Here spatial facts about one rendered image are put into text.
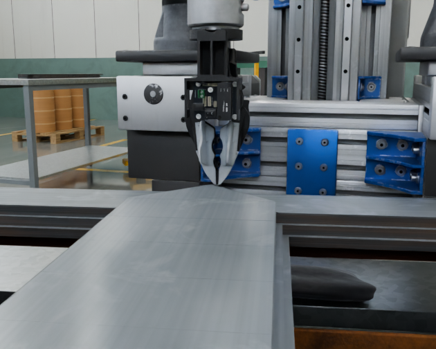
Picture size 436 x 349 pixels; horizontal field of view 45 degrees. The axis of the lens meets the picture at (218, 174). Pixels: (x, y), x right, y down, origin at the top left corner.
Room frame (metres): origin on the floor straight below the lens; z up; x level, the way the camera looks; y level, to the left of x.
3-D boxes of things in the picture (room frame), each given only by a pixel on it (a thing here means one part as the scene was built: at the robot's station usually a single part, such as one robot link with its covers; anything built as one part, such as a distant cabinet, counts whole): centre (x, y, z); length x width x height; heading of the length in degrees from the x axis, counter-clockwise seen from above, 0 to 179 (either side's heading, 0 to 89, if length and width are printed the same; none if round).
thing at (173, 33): (1.07, 0.05, 1.09); 0.15 x 0.15 x 0.10
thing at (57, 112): (8.17, 2.44, 0.38); 1.20 x 0.80 x 0.77; 158
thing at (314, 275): (0.74, -0.13, 0.70); 0.20 x 0.10 x 0.03; 77
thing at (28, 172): (4.73, 1.37, 0.49); 1.80 x 0.70 x 0.99; 161
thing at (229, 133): (0.72, -0.01, 0.89); 0.06 x 0.03 x 0.09; 173
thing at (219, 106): (0.72, 0.00, 0.99); 0.09 x 0.08 x 0.12; 173
